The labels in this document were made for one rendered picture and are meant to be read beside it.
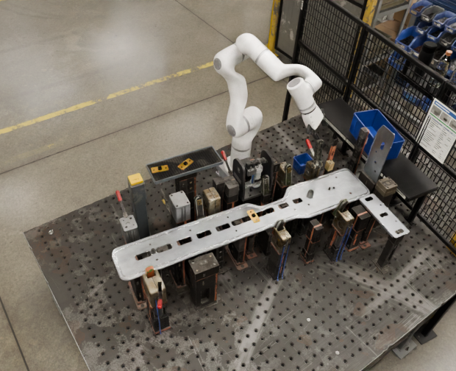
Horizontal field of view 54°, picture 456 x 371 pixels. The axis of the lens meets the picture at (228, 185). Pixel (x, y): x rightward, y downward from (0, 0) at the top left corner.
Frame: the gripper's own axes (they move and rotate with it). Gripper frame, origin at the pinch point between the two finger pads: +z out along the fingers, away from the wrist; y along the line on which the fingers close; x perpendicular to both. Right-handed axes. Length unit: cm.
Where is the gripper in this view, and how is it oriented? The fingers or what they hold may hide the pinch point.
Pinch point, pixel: (321, 130)
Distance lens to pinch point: 231.4
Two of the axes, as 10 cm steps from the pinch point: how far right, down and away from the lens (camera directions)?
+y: -5.2, 7.6, -3.8
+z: 5.1, 6.3, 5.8
